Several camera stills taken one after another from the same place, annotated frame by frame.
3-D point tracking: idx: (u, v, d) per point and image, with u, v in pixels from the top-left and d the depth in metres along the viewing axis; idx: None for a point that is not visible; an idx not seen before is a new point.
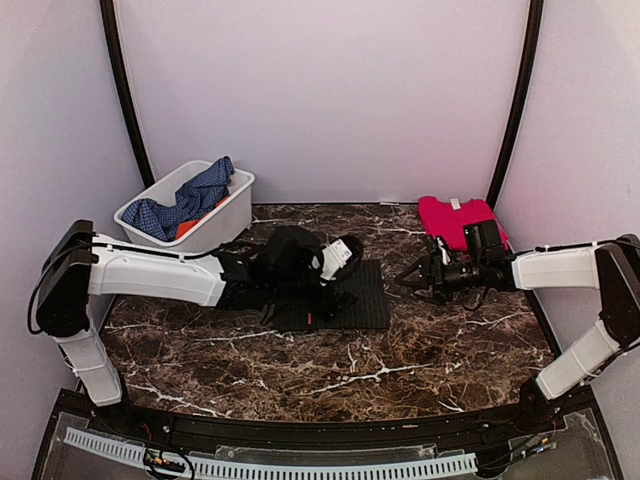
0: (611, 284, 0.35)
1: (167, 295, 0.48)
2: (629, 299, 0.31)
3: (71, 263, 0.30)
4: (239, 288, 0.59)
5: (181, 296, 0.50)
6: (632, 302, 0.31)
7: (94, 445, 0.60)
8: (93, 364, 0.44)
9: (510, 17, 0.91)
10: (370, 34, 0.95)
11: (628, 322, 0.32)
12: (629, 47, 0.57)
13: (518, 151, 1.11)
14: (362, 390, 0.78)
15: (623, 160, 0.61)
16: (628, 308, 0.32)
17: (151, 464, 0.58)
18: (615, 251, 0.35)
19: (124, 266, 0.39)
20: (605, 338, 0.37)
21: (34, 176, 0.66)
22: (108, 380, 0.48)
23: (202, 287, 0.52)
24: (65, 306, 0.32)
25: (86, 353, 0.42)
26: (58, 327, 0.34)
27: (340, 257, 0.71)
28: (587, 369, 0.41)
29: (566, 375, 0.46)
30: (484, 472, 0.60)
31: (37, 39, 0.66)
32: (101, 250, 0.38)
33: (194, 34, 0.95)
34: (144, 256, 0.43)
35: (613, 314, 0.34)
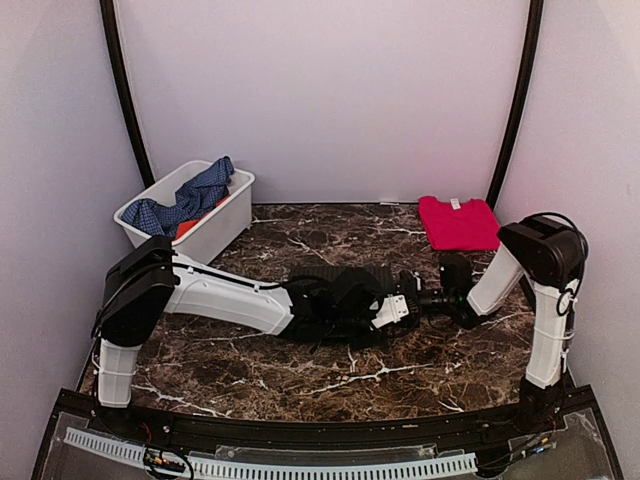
0: (524, 247, 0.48)
1: (230, 313, 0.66)
2: (538, 245, 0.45)
3: (155, 283, 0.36)
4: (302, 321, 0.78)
5: (241, 314, 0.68)
6: (539, 246, 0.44)
7: (94, 445, 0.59)
8: (121, 371, 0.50)
9: (510, 16, 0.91)
10: (370, 32, 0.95)
11: (547, 263, 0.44)
12: (629, 46, 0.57)
13: (518, 152, 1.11)
14: (362, 390, 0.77)
15: (622, 161, 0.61)
16: (539, 252, 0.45)
17: (151, 464, 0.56)
18: (517, 227, 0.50)
19: (198, 287, 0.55)
20: (546, 292, 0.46)
21: (35, 177, 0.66)
22: (125, 386, 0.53)
23: (255, 308, 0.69)
24: (137, 314, 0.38)
25: (123, 360, 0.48)
26: (125, 329, 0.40)
27: (396, 313, 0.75)
28: (555, 333, 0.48)
29: (545, 354, 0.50)
30: (484, 472, 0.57)
31: (37, 39, 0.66)
32: (183, 272, 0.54)
33: (195, 34, 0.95)
34: (215, 280, 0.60)
35: (537, 265, 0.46)
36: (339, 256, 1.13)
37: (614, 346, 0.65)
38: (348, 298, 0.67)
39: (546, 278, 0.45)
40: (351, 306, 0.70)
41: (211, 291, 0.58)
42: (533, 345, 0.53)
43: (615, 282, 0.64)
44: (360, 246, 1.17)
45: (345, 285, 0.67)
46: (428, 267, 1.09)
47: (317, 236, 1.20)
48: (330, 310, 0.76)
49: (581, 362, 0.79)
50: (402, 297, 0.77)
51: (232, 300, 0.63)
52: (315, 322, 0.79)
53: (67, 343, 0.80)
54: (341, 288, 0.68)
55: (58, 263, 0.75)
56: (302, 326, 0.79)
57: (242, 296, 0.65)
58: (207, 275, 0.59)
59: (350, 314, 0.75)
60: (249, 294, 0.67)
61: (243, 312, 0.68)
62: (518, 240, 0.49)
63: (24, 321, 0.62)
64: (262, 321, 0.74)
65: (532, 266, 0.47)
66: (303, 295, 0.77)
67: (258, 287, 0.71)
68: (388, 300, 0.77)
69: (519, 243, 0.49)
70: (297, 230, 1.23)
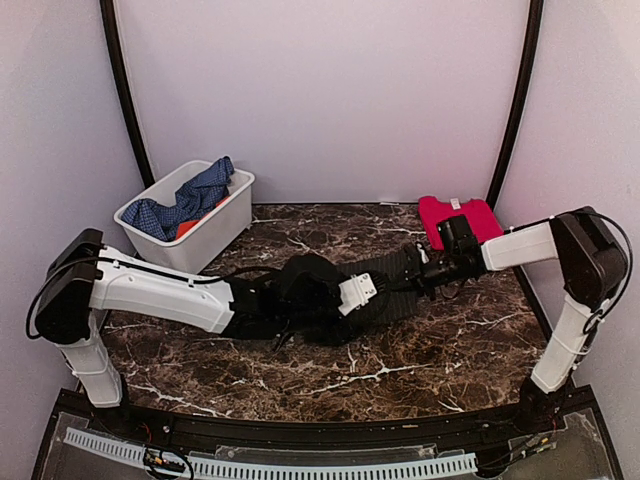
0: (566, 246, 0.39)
1: (155, 310, 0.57)
2: (586, 260, 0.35)
3: (75, 278, 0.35)
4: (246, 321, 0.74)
5: (170, 312, 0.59)
6: (587, 262, 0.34)
7: (94, 445, 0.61)
8: (92, 371, 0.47)
9: (510, 16, 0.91)
10: (370, 33, 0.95)
11: (587, 282, 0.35)
12: (629, 46, 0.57)
13: (518, 152, 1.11)
14: (362, 390, 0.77)
15: (622, 160, 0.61)
16: (585, 269, 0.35)
17: (151, 464, 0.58)
18: (568, 220, 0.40)
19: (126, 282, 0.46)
20: (575, 307, 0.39)
21: (35, 178, 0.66)
22: (107, 383, 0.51)
23: (186, 305, 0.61)
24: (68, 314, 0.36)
25: (89, 360, 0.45)
26: (57, 335, 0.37)
27: (363, 294, 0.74)
28: (573, 348, 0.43)
29: (557, 362, 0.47)
30: (484, 472, 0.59)
31: (37, 41, 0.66)
32: (107, 266, 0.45)
33: (195, 34, 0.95)
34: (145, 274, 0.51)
35: (575, 279, 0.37)
36: (339, 256, 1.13)
37: (614, 346, 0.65)
38: (296, 288, 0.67)
39: (583, 298, 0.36)
40: (302, 298, 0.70)
41: (140, 286, 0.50)
42: (546, 350, 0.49)
43: None
44: (360, 246, 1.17)
45: (291, 275, 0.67)
46: None
47: (317, 236, 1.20)
48: (280, 303, 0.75)
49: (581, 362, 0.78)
50: (367, 276, 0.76)
51: (158, 297, 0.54)
52: (262, 319, 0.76)
53: None
54: (286, 280, 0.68)
55: None
56: (246, 323, 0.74)
57: (172, 293, 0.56)
58: (136, 269, 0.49)
59: (301, 310, 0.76)
60: (184, 290, 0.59)
61: (172, 309, 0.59)
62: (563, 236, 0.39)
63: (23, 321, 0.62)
64: (197, 317, 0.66)
65: (569, 277, 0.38)
66: (248, 291, 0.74)
67: (194, 281, 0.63)
68: (354, 283, 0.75)
69: (564, 239, 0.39)
70: (297, 230, 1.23)
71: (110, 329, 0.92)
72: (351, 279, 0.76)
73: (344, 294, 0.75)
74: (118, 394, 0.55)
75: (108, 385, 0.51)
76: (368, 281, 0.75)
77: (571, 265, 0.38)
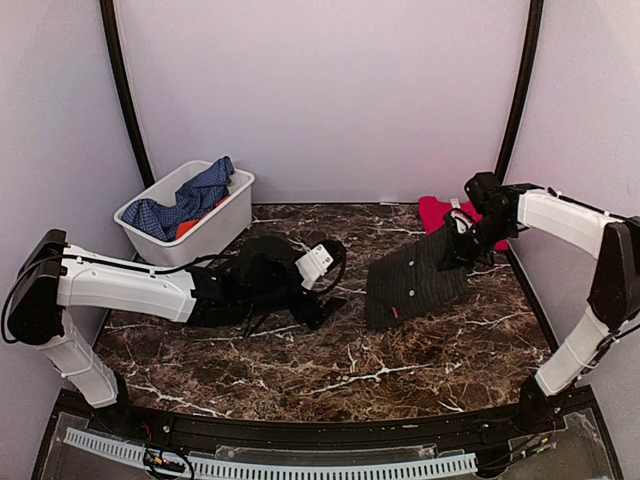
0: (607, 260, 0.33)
1: (122, 304, 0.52)
2: (619, 287, 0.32)
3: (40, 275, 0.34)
4: (210, 306, 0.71)
5: (136, 305, 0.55)
6: (619, 290, 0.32)
7: (94, 445, 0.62)
8: (79, 369, 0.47)
9: (510, 17, 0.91)
10: (370, 33, 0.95)
11: (613, 306, 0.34)
12: (630, 46, 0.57)
13: (518, 152, 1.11)
14: (362, 390, 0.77)
15: (622, 160, 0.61)
16: (616, 295, 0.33)
17: (150, 464, 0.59)
18: (627, 235, 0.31)
19: (91, 277, 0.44)
20: (595, 323, 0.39)
21: (35, 178, 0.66)
22: (99, 381, 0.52)
23: (152, 296, 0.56)
24: (37, 313, 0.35)
25: (73, 358, 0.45)
26: (30, 335, 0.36)
27: (320, 264, 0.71)
28: (582, 361, 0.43)
29: (563, 370, 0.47)
30: (484, 472, 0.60)
31: (37, 41, 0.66)
32: (71, 263, 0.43)
33: (195, 34, 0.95)
34: (107, 268, 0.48)
35: (603, 293, 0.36)
36: None
37: (613, 347, 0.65)
38: (253, 271, 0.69)
39: (604, 314, 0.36)
40: (261, 278, 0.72)
41: (103, 281, 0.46)
42: (554, 356, 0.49)
43: None
44: (360, 246, 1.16)
45: (246, 258, 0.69)
46: None
47: (317, 236, 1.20)
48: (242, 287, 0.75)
49: None
50: (320, 247, 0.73)
51: (119, 289, 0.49)
52: (224, 304, 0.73)
53: None
54: (242, 264, 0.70)
55: None
56: (211, 309, 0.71)
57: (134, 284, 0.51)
58: (100, 265, 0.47)
59: (263, 292, 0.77)
60: (148, 281, 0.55)
61: (135, 302, 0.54)
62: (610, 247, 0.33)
63: None
64: (162, 309, 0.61)
65: (597, 287, 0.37)
66: (210, 278, 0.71)
67: (155, 272, 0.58)
68: (307, 257, 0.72)
69: (610, 251, 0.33)
70: (297, 230, 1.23)
71: (109, 329, 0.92)
72: (303, 255, 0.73)
73: (303, 265, 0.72)
74: (114, 391, 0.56)
75: (100, 381, 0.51)
76: (321, 250, 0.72)
77: (602, 277, 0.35)
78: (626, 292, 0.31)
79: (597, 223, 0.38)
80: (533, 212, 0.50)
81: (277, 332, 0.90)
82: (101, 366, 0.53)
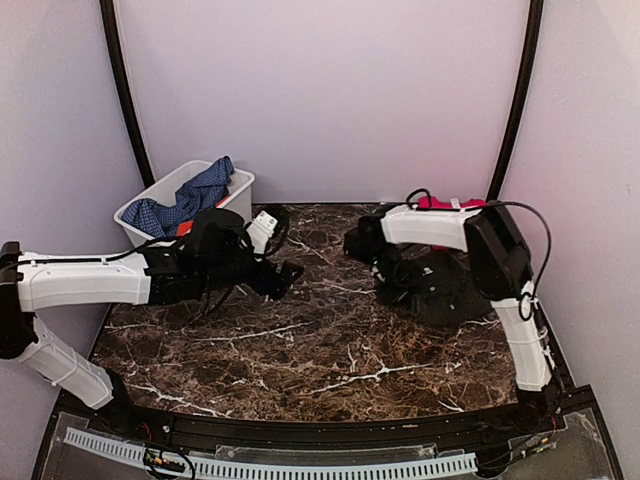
0: (482, 257, 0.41)
1: (92, 296, 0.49)
2: (496, 267, 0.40)
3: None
4: (168, 281, 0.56)
5: (107, 296, 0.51)
6: (498, 269, 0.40)
7: (94, 445, 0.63)
8: (65, 373, 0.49)
9: (510, 17, 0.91)
10: (371, 33, 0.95)
11: (501, 283, 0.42)
12: (629, 46, 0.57)
13: (518, 152, 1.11)
14: (362, 390, 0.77)
15: (621, 161, 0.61)
16: (496, 274, 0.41)
17: (150, 464, 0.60)
18: (482, 228, 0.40)
19: (46, 277, 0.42)
20: (504, 303, 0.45)
21: (35, 179, 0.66)
22: (90, 380, 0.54)
23: (116, 284, 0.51)
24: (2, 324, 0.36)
25: (56, 363, 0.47)
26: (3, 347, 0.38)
27: (267, 227, 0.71)
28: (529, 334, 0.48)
29: (527, 360, 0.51)
30: (485, 472, 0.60)
31: (38, 41, 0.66)
32: (25, 267, 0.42)
33: (195, 34, 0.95)
34: (61, 265, 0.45)
35: (482, 278, 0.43)
36: (339, 257, 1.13)
37: (612, 348, 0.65)
38: (211, 245, 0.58)
39: (502, 291, 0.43)
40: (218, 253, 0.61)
41: (60, 278, 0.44)
42: (513, 359, 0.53)
43: (616, 283, 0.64)
44: None
45: (197, 232, 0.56)
46: None
47: (317, 236, 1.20)
48: (197, 258, 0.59)
49: (579, 361, 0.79)
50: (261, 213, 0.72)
51: (78, 282, 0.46)
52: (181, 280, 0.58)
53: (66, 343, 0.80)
54: (195, 237, 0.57)
55: None
56: (168, 286, 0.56)
57: (90, 275, 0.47)
58: (56, 264, 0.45)
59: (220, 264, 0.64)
60: (101, 269, 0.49)
61: (100, 292, 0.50)
62: (479, 244, 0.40)
63: None
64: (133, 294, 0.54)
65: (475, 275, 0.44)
66: (164, 254, 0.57)
67: (107, 260, 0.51)
68: (253, 224, 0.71)
69: (478, 245, 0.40)
70: (297, 230, 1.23)
71: (110, 329, 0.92)
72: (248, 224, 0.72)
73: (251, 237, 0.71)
74: (109, 388, 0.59)
75: (87, 382, 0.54)
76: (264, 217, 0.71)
77: (478, 266, 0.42)
78: (502, 267, 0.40)
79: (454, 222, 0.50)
80: (397, 230, 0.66)
81: (277, 332, 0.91)
82: (89, 369, 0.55)
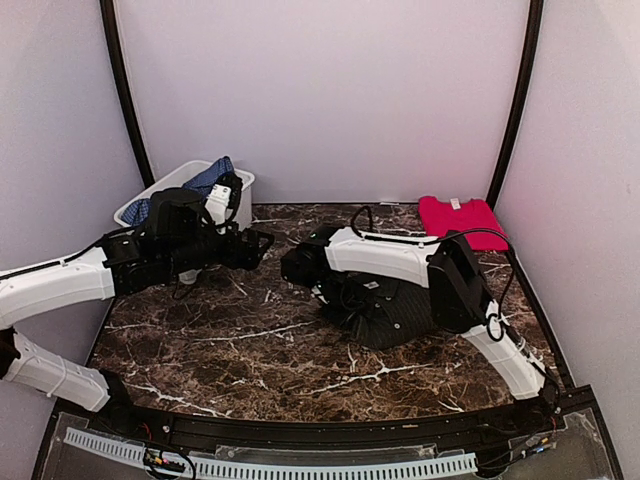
0: (443, 297, 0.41)
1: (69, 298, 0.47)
2: (461, 306, 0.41)
3: None
4: (138, 267, 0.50)
5: (84, 295, 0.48)
6: (461, 307, 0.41)
7: (94, 445, 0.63)
8: (56, 381, 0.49)
9: (509, 18, 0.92)
10: (371, 33, 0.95)
11: (463, 318, 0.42)
12: (628, 45, 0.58)
13: (518, 152, 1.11)
14: (362, 390, 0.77)
15: (621, 160, 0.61)
16: (459, 312, 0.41)
17: (151, 464, 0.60)
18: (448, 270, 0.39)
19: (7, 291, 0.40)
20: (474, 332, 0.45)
21: (36, 178, 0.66)
22: (80, 385, 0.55)
23: (85, 283, 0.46)
24: None
25: (46, 374, 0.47)
26: None
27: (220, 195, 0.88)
28: (510, 353, 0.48)
29: (515, 374, 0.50)
30: (484, 472, 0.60)
31: (38, 39, 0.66)
32: None
33: (196, 34, 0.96)
34: (24, 275, 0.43)
35: (444, 314, 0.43)
36: None
37: (612, 347, 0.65)
38: (170, 222, 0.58)
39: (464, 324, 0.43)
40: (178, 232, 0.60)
41: (22, 291, 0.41)
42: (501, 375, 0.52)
43: (615, 282, 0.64)
44: None
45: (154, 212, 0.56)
46: None
47: None
48: (160, 239, 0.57)
49: (580, 361, 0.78)
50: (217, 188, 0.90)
51: (42, 290, 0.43)
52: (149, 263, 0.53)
53: (66, 343, 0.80)
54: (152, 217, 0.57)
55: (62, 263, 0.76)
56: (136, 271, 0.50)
57: (50, 281, 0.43)
58: (21, 275, 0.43)
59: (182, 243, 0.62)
60: (61, 271, 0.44)
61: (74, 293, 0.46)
62: (442, 285, 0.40)
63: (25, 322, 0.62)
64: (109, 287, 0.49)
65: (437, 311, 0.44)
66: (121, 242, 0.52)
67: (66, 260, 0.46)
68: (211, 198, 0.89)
69: (441, 288, 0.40)
70: (297, 230, 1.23)
71: (109, 328, 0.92)
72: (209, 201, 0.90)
73: (210, 208, 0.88)
74: (105, 388, 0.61)
75: (79, 386, 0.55)
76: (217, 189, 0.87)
77: (440, 303, 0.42)
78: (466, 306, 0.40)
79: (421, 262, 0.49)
80: (341, 259, 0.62)
81: (277, 332, 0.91)
82: (78, 374, 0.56)
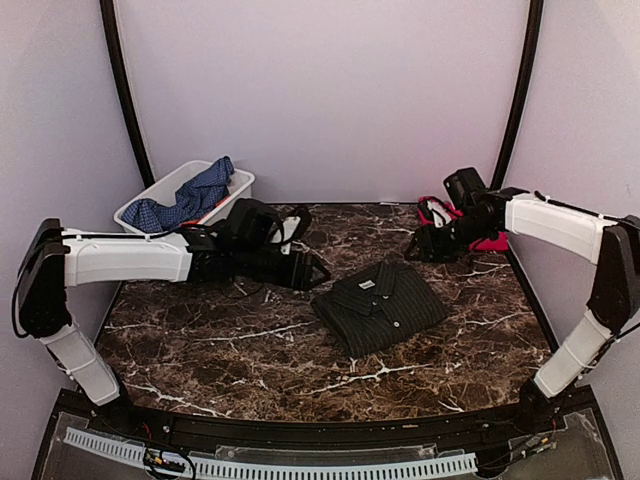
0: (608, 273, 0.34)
1: (137, 274, 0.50)
2: (623, 292, 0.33)
3: (46, 257, 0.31)
4: (206, 258, 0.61)
5: (150, 275, 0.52)
6: (624, 295, 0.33)
7: (94, 445, 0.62)
8: (84, 362, 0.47)
9: (509, 18, 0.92)
10: (370, 34, 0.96)
11: (614, 309, 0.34)
12: (628, 45, 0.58)
13: (518, 151, 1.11)
14: (362, 390, 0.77)
15: (622, 160, 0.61)
16: (618, 299, 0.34)
17: (151, 464, 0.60)
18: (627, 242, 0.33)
19: (93, 251, 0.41)
20: (596, 326, 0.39)
21: (35, 178, 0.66)
22: (102, 374, 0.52)
23: (158, 260, 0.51)
24: (48, 300, 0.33)
25: (79, 350, 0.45)
26: (41, 327, 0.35)
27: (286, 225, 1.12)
28: (583, 361, 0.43)
29: (563, 372, 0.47)
30: (484, 472, 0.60)
31: (37, 37, 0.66)
32: (71, 241, 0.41)
33: (195, 34, 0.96)
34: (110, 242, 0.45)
35: (600, 295, 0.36)
36: (339, 257, 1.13)
37: (615, 347, 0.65)
38: (250, 228, 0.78)
39: (608, 319, 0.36)
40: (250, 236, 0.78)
41: (107, 252, 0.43)
42: (551, 357, 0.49)
43: None
44: (360, 246, 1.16)
45: (238, 216, 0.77)
46: (428, 267, 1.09)
47: (317, 236, 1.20)
48: (234, 239, 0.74)
49: None
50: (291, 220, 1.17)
51: (123, 258, 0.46)
52: (217, 258, 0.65)
53: None
54: (235, 221, 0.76)
55: None
56: (207, 261, 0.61)
57: (130, 250, 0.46)
58: (101, 240, 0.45)
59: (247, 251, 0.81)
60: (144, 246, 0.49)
61: (143, 268, 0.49)
62: (612, 259, 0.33)
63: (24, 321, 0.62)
64: (168, 268, 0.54)
65: (597, 292, 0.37)
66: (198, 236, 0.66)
67: (150, 237, 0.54)
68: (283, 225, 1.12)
69: (609, 263, 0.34)
70: None
71: (109, 328, 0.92)
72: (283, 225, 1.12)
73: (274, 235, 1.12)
74: (117, 385, 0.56)
75: (101, 374, 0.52)
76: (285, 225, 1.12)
77: (606, 284, 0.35)
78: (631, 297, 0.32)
79: (592, 230, 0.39)
80: (520, 217, 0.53)
81: (277, 332, 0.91)
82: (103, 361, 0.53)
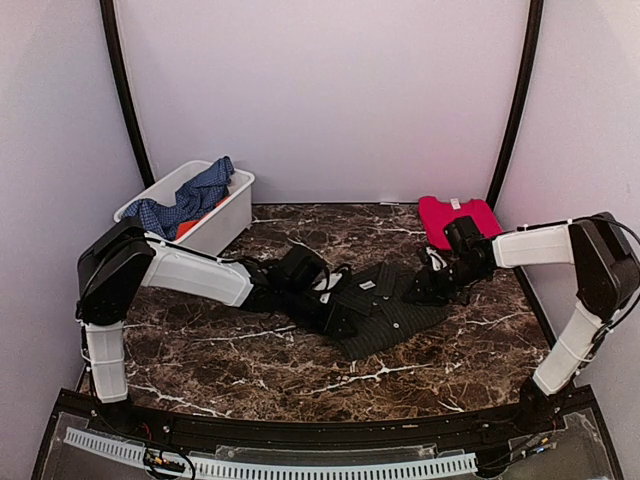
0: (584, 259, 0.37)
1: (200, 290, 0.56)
2: (603, 272, 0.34)
3: (132, 255, 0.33)
4: (261, 293, 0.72)
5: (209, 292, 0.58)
6: (603, 273, 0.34)
7: (94, 445, 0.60)
8: (112, 359, 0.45)
9: (509, 18, 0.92)
10: (370, 33, 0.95)
11: (602, 294, 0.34)
12: (628, 46, 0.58)
13: (518, 152, 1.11)
14: (362, 390, 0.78)
15: (621, 161, 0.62)
16: (602, 280, 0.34)
17: (151, 464, 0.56)
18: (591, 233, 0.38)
19: (174, 260, 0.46)
20: (587, 315, 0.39)
21: (35, 177, 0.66)
22: (121, 375, 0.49)
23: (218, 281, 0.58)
24: (117, 292, 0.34)
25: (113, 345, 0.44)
26: (101, 314, 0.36)
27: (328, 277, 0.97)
28: (579, 355, 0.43)
29: (560, 368, 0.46)
30: (484, 472, 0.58)
31: (37, 37, 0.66)
32: (155, 244, 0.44)
33: (196, 35, 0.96)
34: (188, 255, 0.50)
35: (588, 287, 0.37)
36: (339, 257, 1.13)
37: (615, 348, 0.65)
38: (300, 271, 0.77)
39: (596, 309, 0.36)
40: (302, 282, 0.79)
41: (182, 264, 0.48)
42: (548, 354, 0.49)
43: None
44: (360, 246, 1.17)
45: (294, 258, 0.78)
46: None
47: (316, 236, 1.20)
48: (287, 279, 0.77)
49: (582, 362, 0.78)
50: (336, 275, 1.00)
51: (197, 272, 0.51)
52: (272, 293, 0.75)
53: (65, 343, 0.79)
54: (290, 263, 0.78)
55: (61, 263, 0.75)
56: (261, 296, 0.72)
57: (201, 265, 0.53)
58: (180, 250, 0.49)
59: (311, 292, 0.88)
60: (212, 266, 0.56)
61: (205, 285, 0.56)
62: (584, 246, 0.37)
63: (24, 321, 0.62)
64: (224, 290, 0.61)
65: (584, 285, 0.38)
66: (258, 271, 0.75)
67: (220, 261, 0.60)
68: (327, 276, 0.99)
69: (583, 254, 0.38)
70: (297, 230, 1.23)
71: None
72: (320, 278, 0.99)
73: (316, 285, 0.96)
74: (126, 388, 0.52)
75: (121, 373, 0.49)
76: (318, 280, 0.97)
77: (587, 274, 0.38)
78: (610, 273, 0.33)
79: (561, 229, 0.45)
80: (507, 251, 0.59)
81: (277, 332, 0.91)
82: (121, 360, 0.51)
